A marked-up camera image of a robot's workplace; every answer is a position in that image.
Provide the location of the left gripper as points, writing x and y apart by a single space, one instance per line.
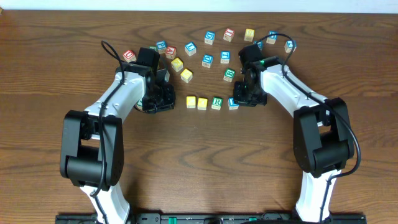
160 101

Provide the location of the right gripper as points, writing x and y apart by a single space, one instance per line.
247 98

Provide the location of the blue l block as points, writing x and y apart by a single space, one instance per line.
190 49
232 105

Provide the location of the yellow C block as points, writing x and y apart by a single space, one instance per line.
191 102

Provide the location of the green R block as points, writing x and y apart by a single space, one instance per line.
216 103

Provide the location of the yellow O block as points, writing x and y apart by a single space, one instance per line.
202 104

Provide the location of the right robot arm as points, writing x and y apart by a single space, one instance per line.
322 143

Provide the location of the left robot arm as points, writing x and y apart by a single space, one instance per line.
92 151

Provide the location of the green 4 block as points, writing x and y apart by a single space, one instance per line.
139 105

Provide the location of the green B block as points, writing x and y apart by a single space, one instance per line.
229 75

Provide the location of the yellow S block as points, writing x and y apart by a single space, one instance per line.
186 75

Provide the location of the yellow K block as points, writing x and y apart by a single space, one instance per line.
177 64

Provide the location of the blue I block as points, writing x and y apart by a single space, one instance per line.
225 57

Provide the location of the red A block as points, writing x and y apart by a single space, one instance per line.
170 52

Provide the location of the blue P block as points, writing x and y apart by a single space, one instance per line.
161 46

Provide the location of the red U block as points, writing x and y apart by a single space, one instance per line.
129 56

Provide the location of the blue D block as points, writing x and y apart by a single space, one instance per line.
207 61

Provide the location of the blue H block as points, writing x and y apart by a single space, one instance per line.
272 37

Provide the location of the yellow block top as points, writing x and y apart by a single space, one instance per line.
249 35

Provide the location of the red I block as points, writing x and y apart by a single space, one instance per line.
228 35

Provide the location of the blue 2 block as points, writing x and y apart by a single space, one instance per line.
290 45

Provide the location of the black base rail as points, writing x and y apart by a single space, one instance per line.
155 218

